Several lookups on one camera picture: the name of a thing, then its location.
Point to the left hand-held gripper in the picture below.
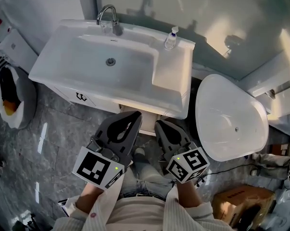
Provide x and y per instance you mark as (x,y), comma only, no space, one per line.
(92,167)

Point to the person's grey shoe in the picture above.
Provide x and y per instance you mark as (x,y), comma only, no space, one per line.
(140,154)

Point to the person's right forearm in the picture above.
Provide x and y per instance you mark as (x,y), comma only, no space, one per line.
(186,194)

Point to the small cardboard box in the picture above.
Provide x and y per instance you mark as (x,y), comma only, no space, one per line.
(284,150)

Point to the person's cream knit top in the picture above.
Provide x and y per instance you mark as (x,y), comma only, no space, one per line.
(135,215)

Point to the white and green bathtub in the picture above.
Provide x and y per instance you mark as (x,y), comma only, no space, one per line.
(229,114)

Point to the chrome faucet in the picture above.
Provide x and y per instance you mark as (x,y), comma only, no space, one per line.
(116,28)

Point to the person's left forearm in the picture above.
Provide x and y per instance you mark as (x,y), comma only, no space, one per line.
(89,196)

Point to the white ceramic sink basin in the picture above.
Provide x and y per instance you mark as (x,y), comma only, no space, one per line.
(99,76)

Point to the large cardboard box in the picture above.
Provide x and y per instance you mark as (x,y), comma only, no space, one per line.
(231,198)

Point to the dark flat device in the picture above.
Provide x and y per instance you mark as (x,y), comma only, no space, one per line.
(63,207)

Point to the metal sink drain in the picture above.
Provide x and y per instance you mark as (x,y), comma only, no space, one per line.
(110,61)

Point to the black and orange garment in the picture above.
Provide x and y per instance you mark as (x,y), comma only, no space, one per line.
(8,88)

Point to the person's blue jeans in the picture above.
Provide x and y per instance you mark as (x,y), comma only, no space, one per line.
(147,177)

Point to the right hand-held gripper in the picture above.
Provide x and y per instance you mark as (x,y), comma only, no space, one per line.
(195,159)

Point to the black chair base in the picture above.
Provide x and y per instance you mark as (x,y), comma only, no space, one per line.
(30,222)

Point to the clear glass cup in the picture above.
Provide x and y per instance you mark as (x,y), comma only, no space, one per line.
(105,28)

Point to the clear soap bottle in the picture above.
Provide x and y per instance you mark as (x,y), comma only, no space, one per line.
(170,42)

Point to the grey bean bag chair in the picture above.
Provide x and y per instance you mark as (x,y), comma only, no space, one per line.
(27,100)

